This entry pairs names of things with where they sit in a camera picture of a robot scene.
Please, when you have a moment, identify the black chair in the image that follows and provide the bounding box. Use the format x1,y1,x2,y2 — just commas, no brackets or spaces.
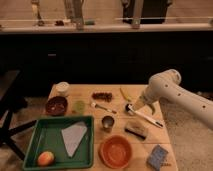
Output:
0,70,36,160

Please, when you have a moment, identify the green plastic cup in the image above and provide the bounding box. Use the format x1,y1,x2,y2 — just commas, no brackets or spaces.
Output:
73,100,85,114

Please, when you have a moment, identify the red yellow apple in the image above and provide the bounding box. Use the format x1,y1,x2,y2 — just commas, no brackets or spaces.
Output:
37,151,55,167

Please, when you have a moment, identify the yellow banana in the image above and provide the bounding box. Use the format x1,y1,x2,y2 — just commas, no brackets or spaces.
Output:
120,87,131,102

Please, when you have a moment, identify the small metal cup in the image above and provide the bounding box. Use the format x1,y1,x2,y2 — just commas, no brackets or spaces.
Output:
102,116,114,131

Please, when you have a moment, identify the white handled kitchen tool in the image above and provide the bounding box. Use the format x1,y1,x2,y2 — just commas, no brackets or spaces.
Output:
125,104,163,128

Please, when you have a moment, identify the white lidded container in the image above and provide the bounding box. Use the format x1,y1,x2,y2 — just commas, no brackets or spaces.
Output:
56,82,69,97

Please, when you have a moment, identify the dark red bowl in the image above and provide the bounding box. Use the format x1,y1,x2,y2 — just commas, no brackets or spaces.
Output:
45,96,68,116

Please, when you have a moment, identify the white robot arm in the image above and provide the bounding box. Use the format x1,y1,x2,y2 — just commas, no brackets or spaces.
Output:
132,69,213,130

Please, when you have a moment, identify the orange bowl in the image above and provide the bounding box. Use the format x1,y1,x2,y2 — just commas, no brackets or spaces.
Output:
98,135,132,169

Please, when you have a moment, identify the grey folded cloth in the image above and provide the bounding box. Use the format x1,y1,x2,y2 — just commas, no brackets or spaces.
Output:
61,121,87,157

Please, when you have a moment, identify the blue sponge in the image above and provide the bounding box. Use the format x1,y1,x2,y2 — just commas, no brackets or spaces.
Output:
147,145,168,171

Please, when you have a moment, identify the dark red grape bunch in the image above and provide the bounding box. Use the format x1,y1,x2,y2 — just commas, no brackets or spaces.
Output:
92,92,113,102

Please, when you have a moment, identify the green plastic tray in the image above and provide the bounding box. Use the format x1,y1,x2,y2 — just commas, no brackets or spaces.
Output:
23,116,94,171

